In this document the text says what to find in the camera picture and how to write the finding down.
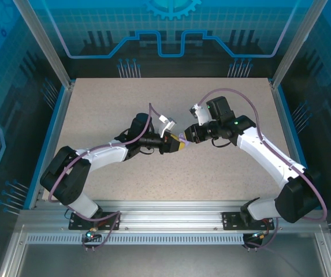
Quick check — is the blue aluminium table side rail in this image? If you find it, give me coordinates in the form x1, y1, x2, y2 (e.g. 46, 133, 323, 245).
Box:
270, 80, 316, 210
23, 80, 76, 210

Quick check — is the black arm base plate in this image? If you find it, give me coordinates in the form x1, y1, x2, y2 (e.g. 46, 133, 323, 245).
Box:
221, 211, 276, 231
68, 211, 122, 231

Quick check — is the slotted grey cable duct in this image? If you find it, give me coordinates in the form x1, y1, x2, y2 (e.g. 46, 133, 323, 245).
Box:
25, 233, 251, 246

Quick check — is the small wired connector with LED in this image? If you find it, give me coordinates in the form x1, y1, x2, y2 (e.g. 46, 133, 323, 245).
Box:
81, 227, 102, 243
244, 230, 272, 245

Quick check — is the aluminium frame post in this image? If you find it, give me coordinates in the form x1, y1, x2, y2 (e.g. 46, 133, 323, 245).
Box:
270, 0, 329, 89
12, 0, 76, 89

